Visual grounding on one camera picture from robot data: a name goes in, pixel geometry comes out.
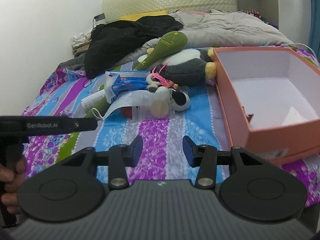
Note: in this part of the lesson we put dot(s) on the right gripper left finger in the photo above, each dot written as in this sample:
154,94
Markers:
120,157

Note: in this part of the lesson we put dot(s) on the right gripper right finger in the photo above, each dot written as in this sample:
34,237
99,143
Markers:
205,158

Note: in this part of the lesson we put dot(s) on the clear bag with cotton pad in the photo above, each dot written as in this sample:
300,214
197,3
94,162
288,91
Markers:
145,105

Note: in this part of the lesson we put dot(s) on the small panda plush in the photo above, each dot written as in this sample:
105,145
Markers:
179,100

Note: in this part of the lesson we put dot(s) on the blue plastic snack bag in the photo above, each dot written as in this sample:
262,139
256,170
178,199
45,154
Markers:
123,81

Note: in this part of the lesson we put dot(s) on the pink feather toy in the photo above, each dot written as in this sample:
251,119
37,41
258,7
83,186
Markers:
157,77

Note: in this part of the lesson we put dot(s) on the person's left hand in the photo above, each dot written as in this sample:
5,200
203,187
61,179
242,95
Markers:
12,181

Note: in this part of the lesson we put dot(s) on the white face mask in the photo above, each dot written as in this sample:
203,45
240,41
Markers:
97,114

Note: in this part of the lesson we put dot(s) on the white cosmetic tube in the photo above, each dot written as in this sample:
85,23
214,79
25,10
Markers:
92,100

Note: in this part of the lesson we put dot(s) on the orange cardboard box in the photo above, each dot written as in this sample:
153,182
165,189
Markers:
270,101

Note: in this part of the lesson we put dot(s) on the grey white penguin plush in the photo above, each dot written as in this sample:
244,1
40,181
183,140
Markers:
185,67

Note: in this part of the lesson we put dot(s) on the green plush massage stick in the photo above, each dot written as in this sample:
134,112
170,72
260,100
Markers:
174,40

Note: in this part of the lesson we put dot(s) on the black clothing pile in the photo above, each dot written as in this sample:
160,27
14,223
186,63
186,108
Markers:
111,42

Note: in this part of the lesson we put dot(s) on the yellow pillow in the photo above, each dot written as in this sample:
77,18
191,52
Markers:
135,17

